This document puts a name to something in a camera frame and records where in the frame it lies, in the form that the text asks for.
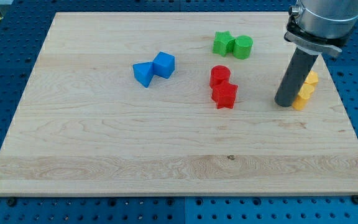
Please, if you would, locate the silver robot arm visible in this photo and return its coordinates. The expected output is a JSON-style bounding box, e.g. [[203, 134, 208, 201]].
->
[[284, 0, 358, 57]]

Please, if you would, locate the red star block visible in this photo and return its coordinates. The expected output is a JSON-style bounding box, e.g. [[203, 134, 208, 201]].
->
[[211, 81, 238, 109]]

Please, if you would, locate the blue cube block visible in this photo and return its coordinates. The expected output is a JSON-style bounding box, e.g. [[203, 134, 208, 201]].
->
[[153, 52, 175, 79]]

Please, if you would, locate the blue triangle block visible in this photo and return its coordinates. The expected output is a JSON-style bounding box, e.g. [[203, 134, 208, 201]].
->
[[132, 62, 154, 88]]

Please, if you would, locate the red cylinder block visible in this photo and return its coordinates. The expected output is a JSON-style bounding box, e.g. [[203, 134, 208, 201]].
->
[[209, 65, 231, 88]]

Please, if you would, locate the wooden board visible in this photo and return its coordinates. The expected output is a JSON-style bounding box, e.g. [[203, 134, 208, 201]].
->
[[0, 12, 358, 197]]

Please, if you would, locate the green star block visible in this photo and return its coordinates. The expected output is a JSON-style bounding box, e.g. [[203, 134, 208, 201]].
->
[[213, 31, 235, 57]]

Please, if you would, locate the green cylinder block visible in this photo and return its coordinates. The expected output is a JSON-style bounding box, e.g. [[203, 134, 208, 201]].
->
[[232, 35, 253, 60]]

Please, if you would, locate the yellow heart block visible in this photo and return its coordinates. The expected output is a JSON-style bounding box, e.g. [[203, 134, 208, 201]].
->
[[292, 84, 315, 110]]

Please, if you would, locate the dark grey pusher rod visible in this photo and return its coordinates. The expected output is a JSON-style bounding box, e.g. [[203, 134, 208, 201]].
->
[[274, 48, 318, 107]]

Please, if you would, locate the yellow hexagon block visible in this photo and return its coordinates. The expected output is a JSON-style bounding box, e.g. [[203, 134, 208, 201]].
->
[[304, 70, 319, 87]]

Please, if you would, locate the black bolt left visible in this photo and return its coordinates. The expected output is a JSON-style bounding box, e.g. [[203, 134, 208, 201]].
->
[[6, 197, 17, 207]]

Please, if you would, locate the black bolt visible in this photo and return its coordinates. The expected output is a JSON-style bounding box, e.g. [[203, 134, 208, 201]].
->
[[351, 195, 358, 205], [6, 197, 17, 207]]

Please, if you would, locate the black bolt right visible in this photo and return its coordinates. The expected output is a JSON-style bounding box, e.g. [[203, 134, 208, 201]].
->
[[351, 195, 358, 205]]

